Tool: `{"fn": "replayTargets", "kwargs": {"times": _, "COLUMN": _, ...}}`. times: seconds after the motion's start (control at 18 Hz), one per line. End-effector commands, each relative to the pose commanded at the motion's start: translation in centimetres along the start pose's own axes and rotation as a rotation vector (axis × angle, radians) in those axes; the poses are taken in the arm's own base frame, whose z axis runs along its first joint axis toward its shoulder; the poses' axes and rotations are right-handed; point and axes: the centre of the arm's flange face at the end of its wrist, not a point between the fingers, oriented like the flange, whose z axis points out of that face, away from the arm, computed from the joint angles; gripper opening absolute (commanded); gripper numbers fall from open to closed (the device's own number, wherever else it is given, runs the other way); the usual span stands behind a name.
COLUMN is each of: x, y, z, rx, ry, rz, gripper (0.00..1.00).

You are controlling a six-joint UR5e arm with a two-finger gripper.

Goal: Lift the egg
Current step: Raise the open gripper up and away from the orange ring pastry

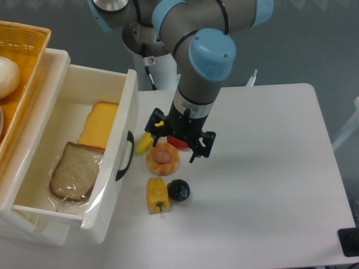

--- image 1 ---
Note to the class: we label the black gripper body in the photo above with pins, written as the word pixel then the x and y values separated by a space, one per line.
pixel 181 126

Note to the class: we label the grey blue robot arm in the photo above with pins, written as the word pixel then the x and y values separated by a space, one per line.
pixel 198 36

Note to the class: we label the yellow banana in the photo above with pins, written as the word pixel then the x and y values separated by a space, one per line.
pixel 144 143

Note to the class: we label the red round vegetable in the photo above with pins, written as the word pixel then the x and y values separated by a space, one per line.
pixel 177 143

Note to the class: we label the sausage bread roll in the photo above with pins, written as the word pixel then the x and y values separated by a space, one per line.
pixel 163 159

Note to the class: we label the dark purple round fruit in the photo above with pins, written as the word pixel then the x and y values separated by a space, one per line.
pixel 178 190

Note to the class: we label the orange pound cake slice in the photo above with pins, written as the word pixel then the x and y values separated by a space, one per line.
pixel 98 125

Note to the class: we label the yellow bell pepper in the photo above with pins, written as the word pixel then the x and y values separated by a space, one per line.
pixel 157 196

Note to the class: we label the white plastic drawer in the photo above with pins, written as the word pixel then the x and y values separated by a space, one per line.
pixel 82 88

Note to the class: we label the wrapped brown bread slice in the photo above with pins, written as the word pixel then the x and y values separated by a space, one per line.
pixel 74 176

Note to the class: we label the white drawer cabinet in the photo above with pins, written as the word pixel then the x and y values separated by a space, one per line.
pixel 48 81

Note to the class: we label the white round bun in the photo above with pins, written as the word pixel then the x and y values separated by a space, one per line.
pixel 10 76

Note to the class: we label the orange woven basket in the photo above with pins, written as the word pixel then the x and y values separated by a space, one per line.
pixel 24 45

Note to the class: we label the black device at edge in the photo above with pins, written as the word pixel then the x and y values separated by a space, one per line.
pixel 348 238

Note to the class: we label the black drawer handle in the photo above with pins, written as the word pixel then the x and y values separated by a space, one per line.
pixel 125 165

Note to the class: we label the white frame at right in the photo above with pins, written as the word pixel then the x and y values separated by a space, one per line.
pixel 347 129

